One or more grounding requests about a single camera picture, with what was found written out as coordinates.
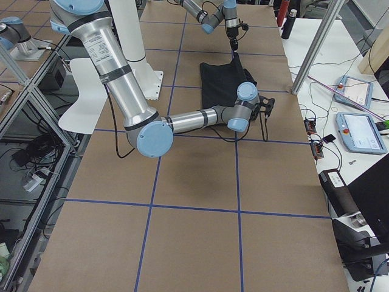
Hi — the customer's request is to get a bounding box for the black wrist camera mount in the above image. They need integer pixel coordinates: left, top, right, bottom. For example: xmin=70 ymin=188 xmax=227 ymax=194
xmin=258 ymin=96 xmax=275 ymax=119
xmin=237 ymin=19 xmax=249 ymax=32

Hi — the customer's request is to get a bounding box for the teach pendant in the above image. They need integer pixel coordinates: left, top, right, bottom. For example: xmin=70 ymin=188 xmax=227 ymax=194
xmin=336 ymin=75 xmax=373 ymax=109
xmin=336 ymin=113 xmax=387 ymax=155

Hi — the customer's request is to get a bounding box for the black bottle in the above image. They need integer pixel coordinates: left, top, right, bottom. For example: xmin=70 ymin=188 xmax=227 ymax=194
xmin=281 ymin=9 xmax=297 ymax=40

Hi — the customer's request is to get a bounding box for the far teach pendant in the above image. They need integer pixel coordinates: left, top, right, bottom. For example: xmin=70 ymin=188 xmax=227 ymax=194
xmin=336 ymin=75 xmax=373 ymax=109

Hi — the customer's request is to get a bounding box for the red bottle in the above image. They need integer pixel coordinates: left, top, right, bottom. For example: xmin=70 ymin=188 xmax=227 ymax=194
xmin=277 ymin=0 xmax=290 ymax=27

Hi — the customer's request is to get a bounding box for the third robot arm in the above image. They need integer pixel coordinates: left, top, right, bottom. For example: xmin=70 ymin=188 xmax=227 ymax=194
xmin=1 ymin=16 xmax=37 ymax=55

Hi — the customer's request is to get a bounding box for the white plastic chair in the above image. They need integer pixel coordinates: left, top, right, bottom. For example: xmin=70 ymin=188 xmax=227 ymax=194
xmin=58 ymin=58 xmax=107 ymax=134

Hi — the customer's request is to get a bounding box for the near teach pendant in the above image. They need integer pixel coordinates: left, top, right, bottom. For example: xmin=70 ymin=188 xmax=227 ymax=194
xmin=336 ymin=113 xmax=387 ymax=155

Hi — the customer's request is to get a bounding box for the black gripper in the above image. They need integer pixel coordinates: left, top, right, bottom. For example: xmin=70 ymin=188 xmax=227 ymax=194
xmin=226 ymin=26 xmax=239 ymax=54

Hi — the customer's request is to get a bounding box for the black graphic t-shirt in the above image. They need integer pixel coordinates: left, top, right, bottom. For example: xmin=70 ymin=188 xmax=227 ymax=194
xmin=199 ymin=53 xmax=259 ymax=128

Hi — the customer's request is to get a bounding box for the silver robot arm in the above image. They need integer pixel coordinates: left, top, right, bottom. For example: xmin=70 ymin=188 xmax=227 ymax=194
xmin=174 ymin=0 xmax=243 ymax=52
xmin=50 ymin=1 xmax=260 ymax=158

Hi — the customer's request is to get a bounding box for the aluminium frame post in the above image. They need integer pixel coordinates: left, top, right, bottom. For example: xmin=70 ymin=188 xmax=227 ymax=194
xmin=291 ymin=0 xmax=345 ymax=95

